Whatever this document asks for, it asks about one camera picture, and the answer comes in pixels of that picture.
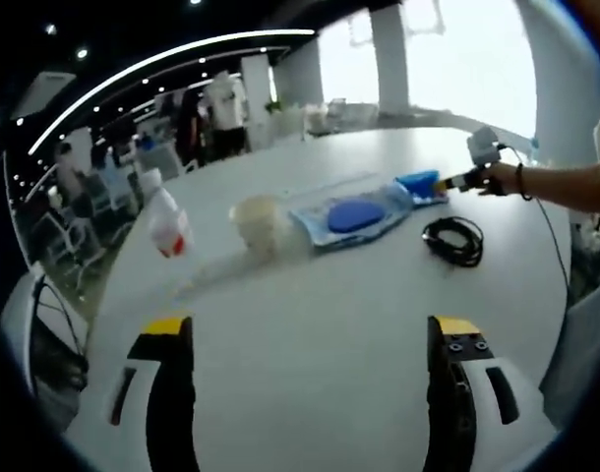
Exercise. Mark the clear plastic bottle red label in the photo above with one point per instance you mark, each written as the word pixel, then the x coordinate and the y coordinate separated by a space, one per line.
pixel 169 221

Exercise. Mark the small blue tissue packet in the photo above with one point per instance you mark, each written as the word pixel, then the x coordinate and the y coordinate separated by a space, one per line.
pixel 418 183

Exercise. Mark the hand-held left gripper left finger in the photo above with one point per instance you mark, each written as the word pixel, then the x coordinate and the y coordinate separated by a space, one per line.
pixel 169 393

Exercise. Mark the person's right hand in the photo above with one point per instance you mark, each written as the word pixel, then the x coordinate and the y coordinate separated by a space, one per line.
pixel 499 177

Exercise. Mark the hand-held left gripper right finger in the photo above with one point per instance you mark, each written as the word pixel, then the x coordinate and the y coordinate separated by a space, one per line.
pixel 447 393

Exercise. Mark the person's light clothing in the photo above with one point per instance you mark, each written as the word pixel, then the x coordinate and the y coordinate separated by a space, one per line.
pixel 580 354

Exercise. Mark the white side desk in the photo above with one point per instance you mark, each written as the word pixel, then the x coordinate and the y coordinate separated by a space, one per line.
pixel 17 334

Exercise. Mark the blue wet wipes pack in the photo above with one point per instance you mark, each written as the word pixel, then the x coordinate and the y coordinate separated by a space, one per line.
pixel 354 216

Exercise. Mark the white paper cup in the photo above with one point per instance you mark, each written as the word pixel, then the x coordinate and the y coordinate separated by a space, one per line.
pixel 260 226

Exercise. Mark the white table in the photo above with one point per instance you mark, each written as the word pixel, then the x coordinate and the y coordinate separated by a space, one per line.
pixel 305 295

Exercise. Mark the white office chair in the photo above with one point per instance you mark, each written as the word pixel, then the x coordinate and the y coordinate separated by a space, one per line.
pixel 160 162

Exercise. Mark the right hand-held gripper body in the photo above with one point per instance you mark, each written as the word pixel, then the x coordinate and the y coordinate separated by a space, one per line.
pixel 482 145

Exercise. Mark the green potted plant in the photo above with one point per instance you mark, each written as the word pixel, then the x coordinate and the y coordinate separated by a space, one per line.
pixel 273 106

